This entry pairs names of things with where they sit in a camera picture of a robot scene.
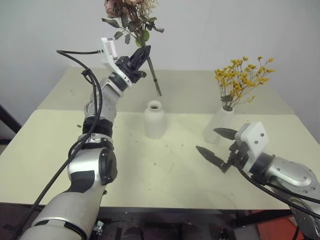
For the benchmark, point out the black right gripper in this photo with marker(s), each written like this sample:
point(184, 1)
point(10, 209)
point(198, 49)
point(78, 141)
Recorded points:
point(237, 153)

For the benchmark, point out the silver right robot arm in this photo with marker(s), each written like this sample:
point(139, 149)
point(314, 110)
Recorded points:
point(295, 172)

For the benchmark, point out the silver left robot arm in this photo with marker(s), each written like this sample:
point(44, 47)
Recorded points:
point(105, 105)

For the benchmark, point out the silver caster wheel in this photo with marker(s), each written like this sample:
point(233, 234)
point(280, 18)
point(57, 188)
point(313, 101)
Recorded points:
point(98, 226)

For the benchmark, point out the dark furniture piece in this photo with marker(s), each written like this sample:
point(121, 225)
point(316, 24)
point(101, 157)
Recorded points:
point(5, 130)

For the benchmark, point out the white ribbed ceramic vase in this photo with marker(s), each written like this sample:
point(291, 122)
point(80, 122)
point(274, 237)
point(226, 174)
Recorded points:
point(220, 123)
point(155, 122)

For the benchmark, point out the dark rounded shape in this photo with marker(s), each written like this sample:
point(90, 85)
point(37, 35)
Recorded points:
point(132, 232)

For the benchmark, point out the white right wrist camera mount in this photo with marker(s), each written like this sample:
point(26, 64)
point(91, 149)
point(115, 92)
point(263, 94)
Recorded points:
point(257, 138)

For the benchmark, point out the dried pink rose bouquet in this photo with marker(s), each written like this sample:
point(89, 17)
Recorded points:
point(109, 8)

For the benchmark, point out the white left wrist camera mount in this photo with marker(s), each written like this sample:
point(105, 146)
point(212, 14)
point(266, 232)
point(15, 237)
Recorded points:
point(106, 53)

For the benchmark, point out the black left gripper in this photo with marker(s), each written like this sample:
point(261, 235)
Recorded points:
point(126, 68)

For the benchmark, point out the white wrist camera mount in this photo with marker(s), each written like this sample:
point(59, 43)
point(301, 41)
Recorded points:
point(257, 138)
point(106, 53)

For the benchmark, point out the red floor object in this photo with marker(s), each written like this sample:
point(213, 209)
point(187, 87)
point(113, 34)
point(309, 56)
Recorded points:
point(272, 227)

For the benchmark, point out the yellow dried flower bouquet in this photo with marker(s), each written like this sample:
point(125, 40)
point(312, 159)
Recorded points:
point(237, 86)

